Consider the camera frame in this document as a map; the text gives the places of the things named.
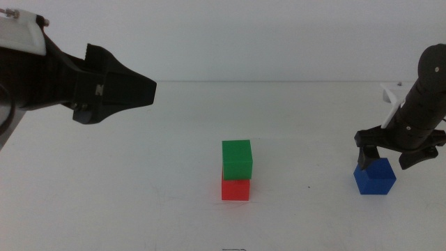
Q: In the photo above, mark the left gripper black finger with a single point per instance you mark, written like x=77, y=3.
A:
x=118, y=92
x=99, y=57

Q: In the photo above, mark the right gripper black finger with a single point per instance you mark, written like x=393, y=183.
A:
x=367, y=155
x=414, y=158

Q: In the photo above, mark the blue cube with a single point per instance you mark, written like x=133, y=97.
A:
x=376, y=181

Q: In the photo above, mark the green cube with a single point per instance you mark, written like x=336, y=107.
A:
x=237, y=160

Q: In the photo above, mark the red cube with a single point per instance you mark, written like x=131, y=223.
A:
x=235, y=191

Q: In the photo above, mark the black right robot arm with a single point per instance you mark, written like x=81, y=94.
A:
x=425, y=101

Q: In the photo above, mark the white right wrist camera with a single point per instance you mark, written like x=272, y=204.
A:
x=390, y=94

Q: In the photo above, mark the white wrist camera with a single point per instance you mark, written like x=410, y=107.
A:
x=390, y=94
x=21, y=35

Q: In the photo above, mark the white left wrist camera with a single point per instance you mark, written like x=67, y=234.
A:
x=21, y=35

